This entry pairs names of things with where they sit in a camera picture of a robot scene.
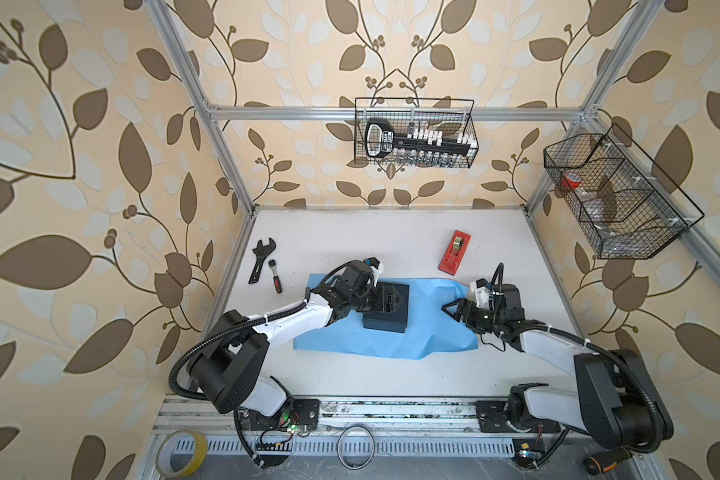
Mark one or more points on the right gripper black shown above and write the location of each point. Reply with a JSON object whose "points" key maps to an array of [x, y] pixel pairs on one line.
{"points": [[460, 309]]}

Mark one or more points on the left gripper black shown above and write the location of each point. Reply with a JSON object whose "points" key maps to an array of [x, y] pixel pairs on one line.
{"points": [[383, 296]]}

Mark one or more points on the dark navy gift box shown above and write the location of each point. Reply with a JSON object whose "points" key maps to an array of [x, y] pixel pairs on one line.
{"points": [[394, 322]]}

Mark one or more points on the light blue wrapping paper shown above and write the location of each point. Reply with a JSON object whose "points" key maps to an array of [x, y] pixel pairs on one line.
{"points": [[429, 330]]}

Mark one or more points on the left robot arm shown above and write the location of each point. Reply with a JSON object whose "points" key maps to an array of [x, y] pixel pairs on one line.
{"points": [[225, 367]]}

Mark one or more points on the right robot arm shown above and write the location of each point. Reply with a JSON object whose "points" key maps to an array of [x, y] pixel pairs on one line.
{"points": [[614, 401]]}

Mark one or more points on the red tape dispenser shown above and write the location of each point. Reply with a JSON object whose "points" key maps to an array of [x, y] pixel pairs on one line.
{"points": [[454, 253]]}

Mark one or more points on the black adjustable wrench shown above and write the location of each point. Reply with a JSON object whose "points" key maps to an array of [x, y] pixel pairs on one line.
{"points": [[261, 252]]}

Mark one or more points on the black socket set tool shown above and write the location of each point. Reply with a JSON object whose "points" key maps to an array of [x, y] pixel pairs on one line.
{"points": [[380, 140]]}

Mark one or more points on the red white object in basket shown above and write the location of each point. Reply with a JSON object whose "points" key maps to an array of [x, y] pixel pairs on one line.
{"points": [[570, 181]]}

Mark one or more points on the orange black screwdriver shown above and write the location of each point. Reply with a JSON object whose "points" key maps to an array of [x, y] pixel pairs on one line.
{"points": [[605, 461]]}

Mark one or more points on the yellow tape roll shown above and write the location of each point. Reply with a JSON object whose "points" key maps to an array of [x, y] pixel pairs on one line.
{"points": [[181, 454]]}

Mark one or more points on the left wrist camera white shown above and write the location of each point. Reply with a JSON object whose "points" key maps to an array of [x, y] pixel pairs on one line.
{"points": [[376, 268]]}

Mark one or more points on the back wire basket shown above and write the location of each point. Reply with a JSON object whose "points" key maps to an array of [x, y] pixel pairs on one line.
{"points": [[451, 116]]}

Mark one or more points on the wire basket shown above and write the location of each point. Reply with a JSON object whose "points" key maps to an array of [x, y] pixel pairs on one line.
{"points": [[628, 206], [451, 116]]}

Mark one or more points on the right wire basket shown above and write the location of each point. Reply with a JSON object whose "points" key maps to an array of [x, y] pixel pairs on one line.
{"points": [[628, 206]]}

